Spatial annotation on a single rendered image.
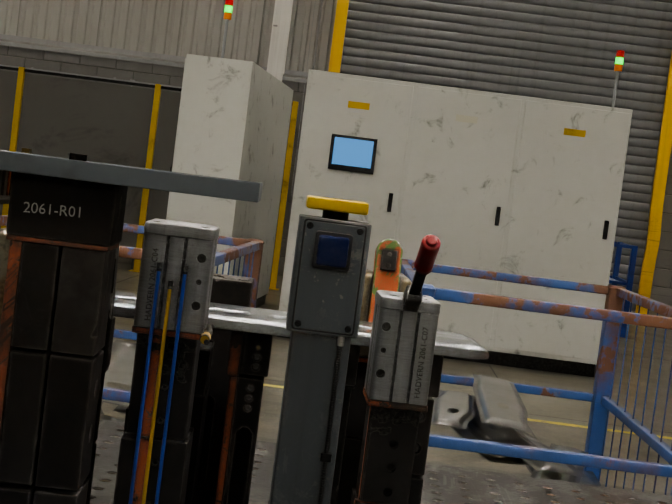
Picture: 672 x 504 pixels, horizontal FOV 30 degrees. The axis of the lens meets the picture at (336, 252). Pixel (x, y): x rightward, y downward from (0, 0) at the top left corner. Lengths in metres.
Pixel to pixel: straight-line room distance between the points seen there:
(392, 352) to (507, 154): 8.00
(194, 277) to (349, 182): 7.94
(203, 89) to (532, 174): 2.51
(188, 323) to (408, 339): 0.24
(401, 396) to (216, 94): 8.04
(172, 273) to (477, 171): 8.01
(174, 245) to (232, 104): 7.98
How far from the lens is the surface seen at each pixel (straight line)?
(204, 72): 9.39
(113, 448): 2.11
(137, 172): 1.18
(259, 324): 1.49
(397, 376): 1.39
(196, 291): 1.37
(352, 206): 1.21
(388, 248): 1.72
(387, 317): 1.38
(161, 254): 1.37
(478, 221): 9.33
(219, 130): 9.34
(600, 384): 4.48
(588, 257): 9.45
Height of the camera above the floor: 1.17
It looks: 3 degrees down
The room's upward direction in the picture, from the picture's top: 7 degrees clockwise
